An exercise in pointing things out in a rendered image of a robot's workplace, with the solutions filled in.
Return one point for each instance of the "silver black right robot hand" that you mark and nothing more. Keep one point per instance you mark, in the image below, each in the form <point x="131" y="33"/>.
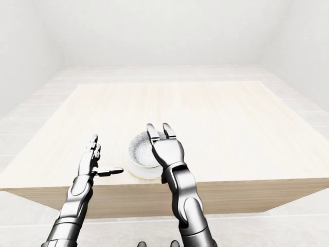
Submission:
<point x="168" y="151"/>

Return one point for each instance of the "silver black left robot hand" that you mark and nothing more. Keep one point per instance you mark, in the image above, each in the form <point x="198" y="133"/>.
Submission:
<point x="86" y="162"/>

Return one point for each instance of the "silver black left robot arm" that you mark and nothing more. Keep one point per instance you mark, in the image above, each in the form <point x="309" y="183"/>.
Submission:
<point x="70" y="205"/>

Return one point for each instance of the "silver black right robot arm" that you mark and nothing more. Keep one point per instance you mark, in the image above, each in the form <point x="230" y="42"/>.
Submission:
<point x="185" y="203"/>

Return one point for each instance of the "white bowl with grey inside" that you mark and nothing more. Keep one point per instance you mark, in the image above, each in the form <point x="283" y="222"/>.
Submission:
<point x="140" y="160"/>

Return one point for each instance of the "small dark rounded shape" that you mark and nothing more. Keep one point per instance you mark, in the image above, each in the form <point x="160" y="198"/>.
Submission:
<point x="175" y="243"/>
<point x="142" y="244"/>

